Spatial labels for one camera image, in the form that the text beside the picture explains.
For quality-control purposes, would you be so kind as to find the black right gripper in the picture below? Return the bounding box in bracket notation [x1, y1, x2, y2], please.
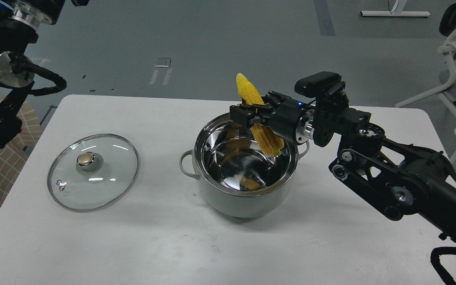
[229, 91, 315, 145]

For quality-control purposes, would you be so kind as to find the yellow corn cob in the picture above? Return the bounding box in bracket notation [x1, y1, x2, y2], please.
[236, 72, 284, 157]

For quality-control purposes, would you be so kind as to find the glass lid with gold knob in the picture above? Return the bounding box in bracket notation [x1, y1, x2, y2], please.
[47, 133, 139, 212]

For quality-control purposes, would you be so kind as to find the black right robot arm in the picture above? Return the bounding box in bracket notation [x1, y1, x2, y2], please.
[230, 81, 456, 285]

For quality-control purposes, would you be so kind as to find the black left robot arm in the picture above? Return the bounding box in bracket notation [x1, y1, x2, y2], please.
[0, 0, 67, 149]

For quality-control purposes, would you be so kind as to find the grey pot with steel interior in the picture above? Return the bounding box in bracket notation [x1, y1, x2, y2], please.
[179, 113, 310, 218]

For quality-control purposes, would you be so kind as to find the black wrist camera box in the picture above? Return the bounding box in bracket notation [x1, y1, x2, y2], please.
[294, 71, 342, 99]

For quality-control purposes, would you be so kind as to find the white desk frame leg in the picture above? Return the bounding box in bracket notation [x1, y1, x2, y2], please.
[360, 0, 431, 18]

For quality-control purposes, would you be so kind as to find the white chair frame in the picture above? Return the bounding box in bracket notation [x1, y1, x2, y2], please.
[394, 0, 456, 175]

